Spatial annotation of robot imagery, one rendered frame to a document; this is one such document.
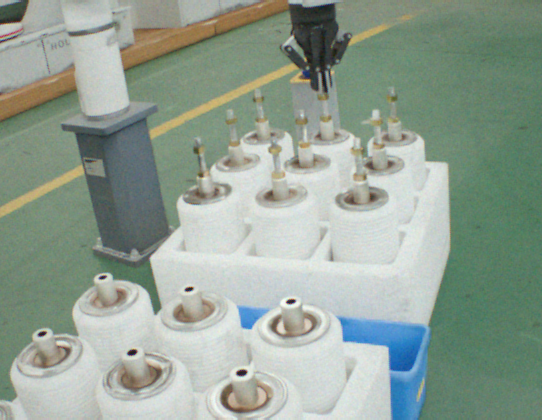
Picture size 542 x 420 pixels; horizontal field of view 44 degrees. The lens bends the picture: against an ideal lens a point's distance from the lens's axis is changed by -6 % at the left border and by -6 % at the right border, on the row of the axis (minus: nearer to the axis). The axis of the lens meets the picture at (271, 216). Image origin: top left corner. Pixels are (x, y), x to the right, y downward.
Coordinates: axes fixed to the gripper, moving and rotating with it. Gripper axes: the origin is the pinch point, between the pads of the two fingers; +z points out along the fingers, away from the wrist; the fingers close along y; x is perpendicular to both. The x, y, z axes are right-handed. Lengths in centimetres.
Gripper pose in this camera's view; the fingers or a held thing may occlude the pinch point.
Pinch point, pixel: (321, 81)
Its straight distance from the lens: 119.3
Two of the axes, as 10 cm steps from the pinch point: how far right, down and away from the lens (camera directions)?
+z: 1.3, 8.9, 4.3
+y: -8.9, 2.9, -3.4
